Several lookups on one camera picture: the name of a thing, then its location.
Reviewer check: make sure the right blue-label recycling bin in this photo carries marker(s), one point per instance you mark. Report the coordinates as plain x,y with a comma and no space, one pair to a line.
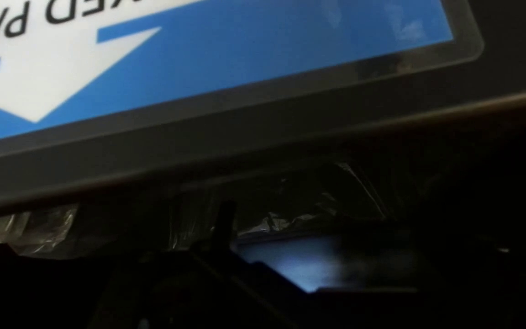
397,102

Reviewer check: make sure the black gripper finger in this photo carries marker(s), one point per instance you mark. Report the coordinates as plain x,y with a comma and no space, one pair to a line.
196,293

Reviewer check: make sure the mixed paper sign up arrow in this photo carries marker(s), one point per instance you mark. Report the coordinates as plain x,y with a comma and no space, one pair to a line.
246,48

